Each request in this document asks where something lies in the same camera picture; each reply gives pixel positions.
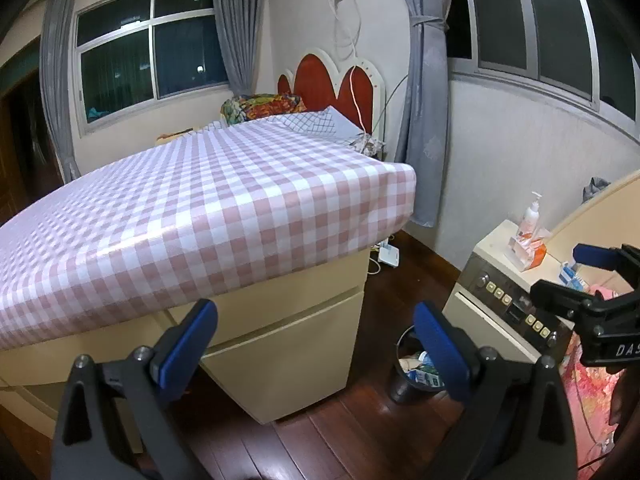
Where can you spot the cream curved board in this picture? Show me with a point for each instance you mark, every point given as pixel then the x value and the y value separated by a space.
pixel 600 220

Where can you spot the green white bottle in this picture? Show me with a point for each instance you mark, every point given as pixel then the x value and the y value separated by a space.
pixel 422 377

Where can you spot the red white headboard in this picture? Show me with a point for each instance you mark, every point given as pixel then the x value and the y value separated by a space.
pixel 315 75

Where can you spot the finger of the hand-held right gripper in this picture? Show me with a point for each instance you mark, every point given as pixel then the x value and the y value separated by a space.
pixel 565 297
pixel 597 256

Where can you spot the white grid pattern blanket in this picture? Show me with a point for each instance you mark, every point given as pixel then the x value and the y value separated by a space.
pixel 312 122

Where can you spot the cream appliance with brown panel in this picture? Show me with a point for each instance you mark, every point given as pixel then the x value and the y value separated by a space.
pixel 495 255

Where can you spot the grey cloth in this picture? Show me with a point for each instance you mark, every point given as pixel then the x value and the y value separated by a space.
pixel 596 190

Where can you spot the orange tissue pack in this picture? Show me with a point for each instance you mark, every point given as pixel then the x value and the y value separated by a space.
pixel 532 255

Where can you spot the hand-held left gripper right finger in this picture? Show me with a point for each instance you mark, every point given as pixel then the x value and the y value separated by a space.
pixel 442 350

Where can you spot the sliding window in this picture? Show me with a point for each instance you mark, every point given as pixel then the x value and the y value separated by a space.
pixel 540 20
pixel 120 60

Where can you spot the black trash bin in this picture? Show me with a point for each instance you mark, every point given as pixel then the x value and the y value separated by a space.
pixel 400 385

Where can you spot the cream desk cabinet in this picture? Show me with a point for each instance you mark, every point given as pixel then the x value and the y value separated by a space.
pixel 290 340

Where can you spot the blue white small carton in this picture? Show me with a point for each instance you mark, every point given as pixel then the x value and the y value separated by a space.
pixel 570 275

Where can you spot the floral bed sheet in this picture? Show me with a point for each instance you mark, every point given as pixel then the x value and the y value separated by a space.
pixel 369 145

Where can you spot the pink floral cloth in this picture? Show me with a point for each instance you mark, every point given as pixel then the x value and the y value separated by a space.
pixel 595 400

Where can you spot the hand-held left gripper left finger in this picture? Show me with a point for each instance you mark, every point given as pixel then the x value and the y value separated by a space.
pixel 190 340

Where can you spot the tied grey curtain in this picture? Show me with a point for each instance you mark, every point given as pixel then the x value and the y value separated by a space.
pixel 425 125

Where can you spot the pump bottle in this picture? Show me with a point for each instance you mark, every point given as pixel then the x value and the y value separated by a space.
pixel 529 217

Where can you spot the pink checkered tablecloth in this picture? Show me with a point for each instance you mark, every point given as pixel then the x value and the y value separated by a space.
pixel 200 210

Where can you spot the wooden door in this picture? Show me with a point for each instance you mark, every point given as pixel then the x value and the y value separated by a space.
pixel 25 145

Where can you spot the white power adapter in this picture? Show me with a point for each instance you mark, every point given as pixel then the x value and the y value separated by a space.
pixel 389 255

